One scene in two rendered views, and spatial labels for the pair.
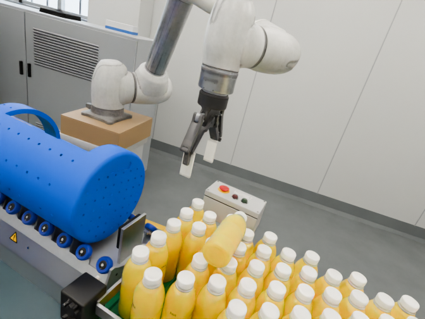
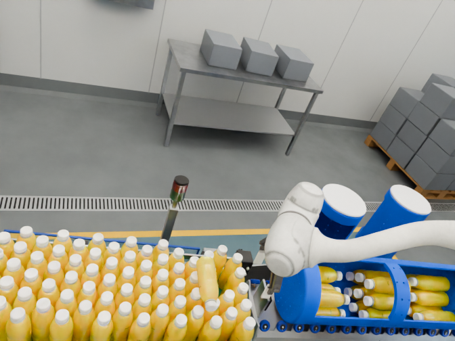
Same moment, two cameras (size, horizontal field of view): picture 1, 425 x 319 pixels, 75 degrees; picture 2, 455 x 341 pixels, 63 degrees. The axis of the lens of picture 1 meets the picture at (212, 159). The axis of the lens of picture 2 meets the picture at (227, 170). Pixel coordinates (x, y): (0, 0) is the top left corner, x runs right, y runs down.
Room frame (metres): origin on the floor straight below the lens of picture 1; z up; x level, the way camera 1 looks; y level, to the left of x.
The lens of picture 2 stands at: (1.20, -0.70, 2.22)
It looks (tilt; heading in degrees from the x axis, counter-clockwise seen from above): 35 degrees down; 140
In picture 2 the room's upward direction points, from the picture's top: 21 degrees clockwise
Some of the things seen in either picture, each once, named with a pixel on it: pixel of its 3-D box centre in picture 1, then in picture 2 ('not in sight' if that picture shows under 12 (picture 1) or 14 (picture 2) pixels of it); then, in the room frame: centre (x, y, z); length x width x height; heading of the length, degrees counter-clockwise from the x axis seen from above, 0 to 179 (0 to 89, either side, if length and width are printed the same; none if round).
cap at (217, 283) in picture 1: (217, 281); (194, 260); (0.46, -0.08, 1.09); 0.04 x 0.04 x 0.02
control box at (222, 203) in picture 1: (233, 207); not in sight; (0.85, -0.11, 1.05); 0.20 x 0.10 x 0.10; 70
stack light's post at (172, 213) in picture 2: not in sight; (152, 281); (0.17, -0.06, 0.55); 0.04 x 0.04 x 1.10; 70
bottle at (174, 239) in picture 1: (167, 251); (235, 302); (0.62, 0.06, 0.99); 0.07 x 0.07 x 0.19
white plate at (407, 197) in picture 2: not in sight; (410, 199); (0.33, 1.59, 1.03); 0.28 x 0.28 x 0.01
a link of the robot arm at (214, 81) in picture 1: (217, 80); not in sight; (0.69, 0.03, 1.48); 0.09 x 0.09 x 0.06
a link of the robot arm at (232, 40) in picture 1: (233, 33); (300, 210); (0.70, 0.02, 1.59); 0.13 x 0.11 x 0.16; 130
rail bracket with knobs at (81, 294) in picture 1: (85, 302); (241, 264); (0.44, 0.21, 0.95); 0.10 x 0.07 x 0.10; 160
